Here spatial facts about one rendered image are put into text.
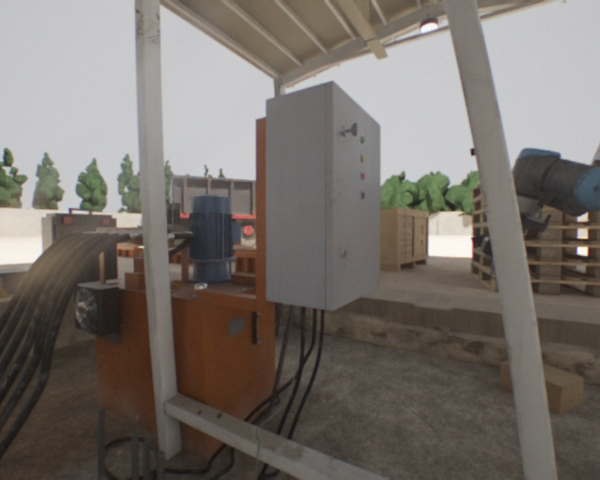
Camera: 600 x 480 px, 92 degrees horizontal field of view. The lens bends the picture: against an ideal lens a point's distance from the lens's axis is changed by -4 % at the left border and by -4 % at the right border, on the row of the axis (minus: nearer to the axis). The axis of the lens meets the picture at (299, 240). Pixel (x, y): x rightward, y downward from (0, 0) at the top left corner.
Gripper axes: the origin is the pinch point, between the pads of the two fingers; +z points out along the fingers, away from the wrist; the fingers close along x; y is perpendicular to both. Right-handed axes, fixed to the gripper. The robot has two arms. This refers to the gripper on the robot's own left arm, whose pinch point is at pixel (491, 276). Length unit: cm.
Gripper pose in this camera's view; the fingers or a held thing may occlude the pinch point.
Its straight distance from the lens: 106.6
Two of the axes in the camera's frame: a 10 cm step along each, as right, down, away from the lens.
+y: -6.2, -4.2, 6.6
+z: -1.8, 9.0, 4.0
